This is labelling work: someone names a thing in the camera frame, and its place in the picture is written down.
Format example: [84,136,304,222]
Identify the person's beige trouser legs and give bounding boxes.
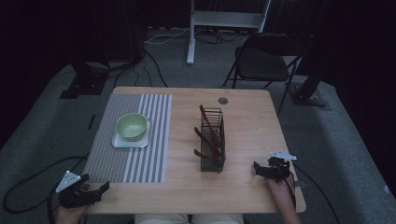
[134,213,245,224]

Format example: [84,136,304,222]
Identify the black wire rack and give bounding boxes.
[199,107,227,174]

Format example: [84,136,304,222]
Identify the short brown wooden utensil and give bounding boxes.
[192,148,216,160]

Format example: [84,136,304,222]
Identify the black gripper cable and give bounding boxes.
[288,163,343,224]
[2,152,91,224]

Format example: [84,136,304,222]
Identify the black floor cables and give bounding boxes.
[112,29,247,89]

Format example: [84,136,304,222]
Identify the white square plate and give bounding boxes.
[111,118,152,149]

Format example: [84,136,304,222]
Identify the person's left hand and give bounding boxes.
[55,203,92,224]

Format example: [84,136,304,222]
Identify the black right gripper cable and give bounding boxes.
[288,163,343,224]

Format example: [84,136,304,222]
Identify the white metal stand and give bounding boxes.
[186,0,273,65]

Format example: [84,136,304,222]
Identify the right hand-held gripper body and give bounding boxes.
[264,149,298,183]

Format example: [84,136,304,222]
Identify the black folding chair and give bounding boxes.
[221,33,314,116]

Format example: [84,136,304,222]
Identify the black stand base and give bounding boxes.
[289,36,330,109]
[59,59,110,101]

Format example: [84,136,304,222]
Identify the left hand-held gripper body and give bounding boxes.
[55,170,103,209]

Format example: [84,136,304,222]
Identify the white floor cable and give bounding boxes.
[144,26,192,46]

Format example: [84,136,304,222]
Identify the person's right hand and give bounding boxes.
[266,173,295,203]

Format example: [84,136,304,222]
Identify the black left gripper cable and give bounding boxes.
[2,152,91,224]

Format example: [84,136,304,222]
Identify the grey striped placemat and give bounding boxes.
[82,92,174,184]

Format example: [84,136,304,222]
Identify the green bowl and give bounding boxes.
[115,112,149,142]

